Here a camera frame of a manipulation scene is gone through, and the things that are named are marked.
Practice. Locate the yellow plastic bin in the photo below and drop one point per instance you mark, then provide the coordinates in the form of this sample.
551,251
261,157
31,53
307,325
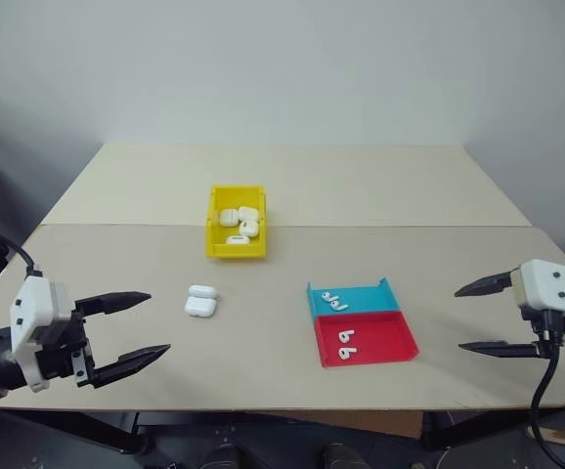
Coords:
214,244

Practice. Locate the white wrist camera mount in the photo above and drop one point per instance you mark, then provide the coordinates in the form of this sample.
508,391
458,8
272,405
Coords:
32,303
549,285

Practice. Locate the brown cardboard sheet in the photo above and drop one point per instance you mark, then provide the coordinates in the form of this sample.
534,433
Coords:
351,422

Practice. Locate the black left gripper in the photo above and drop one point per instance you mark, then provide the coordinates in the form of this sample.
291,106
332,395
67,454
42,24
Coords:
62,352

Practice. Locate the red plastic tray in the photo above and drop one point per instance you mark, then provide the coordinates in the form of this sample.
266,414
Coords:
380,337

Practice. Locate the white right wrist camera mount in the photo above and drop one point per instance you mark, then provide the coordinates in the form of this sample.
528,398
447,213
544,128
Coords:
549,285

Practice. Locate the white closed charging case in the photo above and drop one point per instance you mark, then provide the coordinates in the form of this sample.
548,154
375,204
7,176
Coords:
229,217
249,228
237,240
249,213

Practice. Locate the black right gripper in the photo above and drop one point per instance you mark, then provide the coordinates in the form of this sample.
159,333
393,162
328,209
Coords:
553,326

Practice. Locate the black table frame leg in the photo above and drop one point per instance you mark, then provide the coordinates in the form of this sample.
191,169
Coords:
111,432
463,427

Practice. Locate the blue plastic tray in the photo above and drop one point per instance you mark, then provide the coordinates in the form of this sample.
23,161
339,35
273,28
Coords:
365,295

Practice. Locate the white open charging case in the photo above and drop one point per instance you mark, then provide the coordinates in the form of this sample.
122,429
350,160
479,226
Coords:
200,305

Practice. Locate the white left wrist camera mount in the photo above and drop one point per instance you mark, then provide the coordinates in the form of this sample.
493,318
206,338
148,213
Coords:
32,303

